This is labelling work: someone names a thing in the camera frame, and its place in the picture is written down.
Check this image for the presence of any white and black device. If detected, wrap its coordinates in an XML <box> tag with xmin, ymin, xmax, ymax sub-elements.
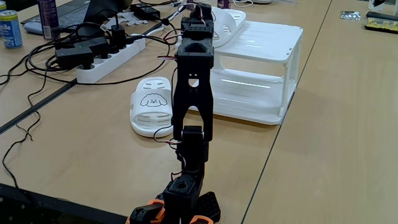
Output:
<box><xmin>368</xmin><ymin>0</ymin><xmax>398</xmax><ymax>16</ymax></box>

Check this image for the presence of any silver foil packet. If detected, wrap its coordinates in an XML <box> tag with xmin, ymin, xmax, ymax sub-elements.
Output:
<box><xmin>340</xmin><ymin>10</ymin><xmax>363</xmax><ymax>21</ymax></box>

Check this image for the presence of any white power strip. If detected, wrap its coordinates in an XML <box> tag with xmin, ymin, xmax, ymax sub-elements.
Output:
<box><xmin>75</xmin><ymin>37</ymin><xmax>147</xmax><ymax>84</ymax></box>

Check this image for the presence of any black power brick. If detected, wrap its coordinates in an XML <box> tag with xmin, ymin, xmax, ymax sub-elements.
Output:
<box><xmin>132</xmin><ymin>3</ymin><xmax>162</xmax><ymax>21</ymax></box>

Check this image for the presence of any black adapter with green light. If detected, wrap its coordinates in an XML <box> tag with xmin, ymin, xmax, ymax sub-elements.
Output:
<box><xmin>73</xmin><ymin>36</ymin><xmax>110</xmax><ymax>59</ymax></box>

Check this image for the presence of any thin black cable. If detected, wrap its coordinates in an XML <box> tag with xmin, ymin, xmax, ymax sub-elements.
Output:
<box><xmin>1</xmin><ymin>55</ymin><xmax>50</xmax><ymax>191</ymax></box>

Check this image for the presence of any black cable with ferrite bead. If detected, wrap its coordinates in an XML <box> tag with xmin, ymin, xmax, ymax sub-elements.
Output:
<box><xmin>124</xmin><ymin>17</ymin><xmax>180</xmax><ymax>46</ymax></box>

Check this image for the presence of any dark laptop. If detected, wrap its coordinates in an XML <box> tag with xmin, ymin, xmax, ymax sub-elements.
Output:
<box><xmin>20</xmin><ymin>0</ymin><xmax>133</xmax><ymax>32</ymax></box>

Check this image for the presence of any tall purple drink can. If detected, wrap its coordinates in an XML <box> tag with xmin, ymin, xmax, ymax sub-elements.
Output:
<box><xmin>37</xmin><ymin>0</ymin><xmax>61</xmax><ymax>40</ymax></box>

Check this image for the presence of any grey computer mouse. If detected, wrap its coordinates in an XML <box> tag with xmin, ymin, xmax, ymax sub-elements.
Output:
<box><xmin>23</xmin><ymin>21</ymin><xmax>44</xmax><ymax>35</ymax></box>

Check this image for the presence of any white two-tier shoe rack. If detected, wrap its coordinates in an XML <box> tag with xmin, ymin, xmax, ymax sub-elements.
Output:
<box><xmin>175</xmin><ymin>19</ymin><xmax>304</xmax><ymax>126</ymax></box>

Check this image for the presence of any white slipper with dog print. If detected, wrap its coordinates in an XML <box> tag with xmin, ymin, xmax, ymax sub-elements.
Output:
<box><xmin>129</xmin><ymin>76</ymin><xmax>175</xmax><ymax>138</ymax></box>
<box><xmin>210</xmin><ymin>6</ymin><xmax>247</xmax><ymax>49</ymax></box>

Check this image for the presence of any black power plug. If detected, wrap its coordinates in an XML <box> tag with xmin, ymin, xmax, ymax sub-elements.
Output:
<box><xmin>110</xmin><ymin>24</ymin><xmax>127</xmax><ymax>50</ymax></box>

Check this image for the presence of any black power adapter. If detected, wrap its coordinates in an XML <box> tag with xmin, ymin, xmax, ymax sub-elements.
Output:
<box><xmin>54</xmin><ymin>46</ymin><xmax>95</xmax><ymax>70</ymax></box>

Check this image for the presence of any white power strip cable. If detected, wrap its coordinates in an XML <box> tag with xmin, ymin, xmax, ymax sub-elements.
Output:
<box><xmin>144</xmin><ymin>2</ymin><xmax>187</xmax><ymax>35</ymax></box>

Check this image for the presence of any white coiled cable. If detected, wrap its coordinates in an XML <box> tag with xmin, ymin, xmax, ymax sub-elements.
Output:
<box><xmin>232</xmin><ymin>0</ymin><xmax>254</xmax><ymax>9</ymax></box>

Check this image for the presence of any long black looped cable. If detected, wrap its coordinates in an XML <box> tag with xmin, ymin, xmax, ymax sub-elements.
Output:
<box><xmin>26</xmin><ymin>37</ymin><xmax>172</xmax><ymax>86</ymax></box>

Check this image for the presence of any blue drink can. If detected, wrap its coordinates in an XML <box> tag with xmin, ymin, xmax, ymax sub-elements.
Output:
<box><xmin>0</xmin><ymin>9</ymin><xmax>24</xmax><ymax>50</ymax></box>

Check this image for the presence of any black and yellow box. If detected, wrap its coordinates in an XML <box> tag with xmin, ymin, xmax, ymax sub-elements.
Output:
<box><xmin>364</xmin><ymin>11</ymin><xmax>398</xmax><ymax>34</ymax></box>

